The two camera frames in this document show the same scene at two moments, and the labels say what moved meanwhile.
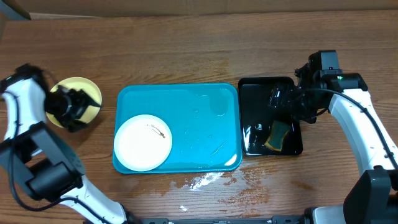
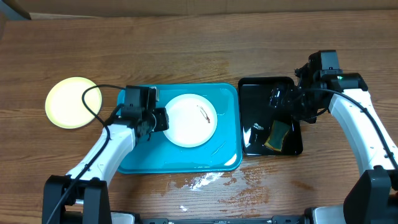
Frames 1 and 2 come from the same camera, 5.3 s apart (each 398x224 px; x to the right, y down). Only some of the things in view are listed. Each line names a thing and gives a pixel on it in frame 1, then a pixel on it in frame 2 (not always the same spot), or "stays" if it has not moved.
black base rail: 288,219 stays
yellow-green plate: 89,89 stays
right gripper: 289,92 stays
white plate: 142,143 to 193,120
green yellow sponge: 278,131 stays
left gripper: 81,102 to 162,116
